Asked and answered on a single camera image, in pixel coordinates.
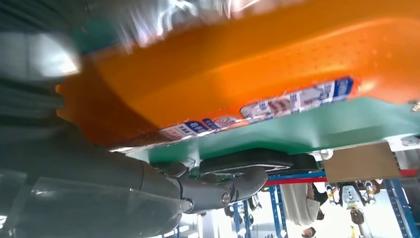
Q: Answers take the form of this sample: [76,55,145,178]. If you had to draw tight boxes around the humanoid robot on stand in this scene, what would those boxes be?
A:
[324,180,381,238]

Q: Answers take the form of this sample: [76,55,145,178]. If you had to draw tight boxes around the black foam-lined open case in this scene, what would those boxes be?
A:
[198,148,319,177]

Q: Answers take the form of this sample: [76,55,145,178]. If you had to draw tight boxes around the blue metal shelving rack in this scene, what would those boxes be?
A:
[229,171,420,238]

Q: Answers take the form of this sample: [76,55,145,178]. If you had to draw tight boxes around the brown cardboard box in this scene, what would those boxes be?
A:
[323,142,401,183]

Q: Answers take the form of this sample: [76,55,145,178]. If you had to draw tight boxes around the red metal post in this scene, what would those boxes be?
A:
[264,169,420,186]

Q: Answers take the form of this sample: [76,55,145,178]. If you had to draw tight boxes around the person with white headset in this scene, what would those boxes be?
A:
[280,183,329,238]

